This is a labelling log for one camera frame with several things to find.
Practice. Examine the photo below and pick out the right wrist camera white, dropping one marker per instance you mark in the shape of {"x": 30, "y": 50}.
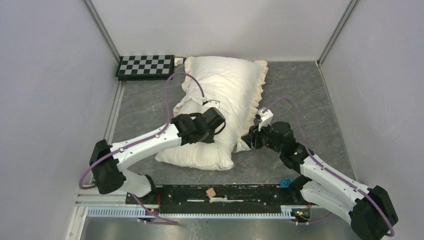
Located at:
{"x": 263, "y": 118}

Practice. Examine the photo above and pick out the yellow green small object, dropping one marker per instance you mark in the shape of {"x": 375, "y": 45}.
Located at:
{"x": 179, "y": 60}

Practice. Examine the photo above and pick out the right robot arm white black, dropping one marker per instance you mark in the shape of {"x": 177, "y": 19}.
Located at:
{"x": 369, "y": 211}

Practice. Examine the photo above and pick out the white pillow insert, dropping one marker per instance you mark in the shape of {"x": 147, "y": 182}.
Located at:
{"x": 214, "y": 156}

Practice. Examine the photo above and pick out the light blue cable duct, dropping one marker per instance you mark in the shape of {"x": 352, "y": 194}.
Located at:
{"x": 140, "y": 213}

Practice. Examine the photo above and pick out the small tan cube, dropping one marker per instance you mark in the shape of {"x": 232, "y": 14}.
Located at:
{"x": 211, "y": 193}

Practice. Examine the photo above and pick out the grey pillowcase with cream ruffle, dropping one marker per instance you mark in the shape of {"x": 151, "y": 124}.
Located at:
{"x": 237, "y": 85}

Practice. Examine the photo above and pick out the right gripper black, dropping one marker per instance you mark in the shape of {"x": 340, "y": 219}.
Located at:
{"x": 254, "y": 133}

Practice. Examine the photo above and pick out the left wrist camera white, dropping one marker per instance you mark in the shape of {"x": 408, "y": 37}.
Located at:
{"x": 211, "y": 103}

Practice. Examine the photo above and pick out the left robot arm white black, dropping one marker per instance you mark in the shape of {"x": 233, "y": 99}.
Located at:
{"x": 109, "y": 163}

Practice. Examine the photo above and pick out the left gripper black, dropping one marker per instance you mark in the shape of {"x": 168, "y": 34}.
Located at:
{"x": 209, "y": 138}

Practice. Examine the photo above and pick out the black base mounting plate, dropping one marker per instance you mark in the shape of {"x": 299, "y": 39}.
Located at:
{"x": 229, "y": 199}

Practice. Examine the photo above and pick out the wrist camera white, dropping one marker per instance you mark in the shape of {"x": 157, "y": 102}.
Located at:
{"x": 263, "y": 118}
{"x": 211, "y": 103}

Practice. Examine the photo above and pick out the black white checkerboard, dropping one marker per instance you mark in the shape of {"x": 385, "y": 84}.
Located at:
{"x": 145, "y": 67}

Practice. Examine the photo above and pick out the blue toy brick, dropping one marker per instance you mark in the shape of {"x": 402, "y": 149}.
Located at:
{"x": 285, "y": 183}

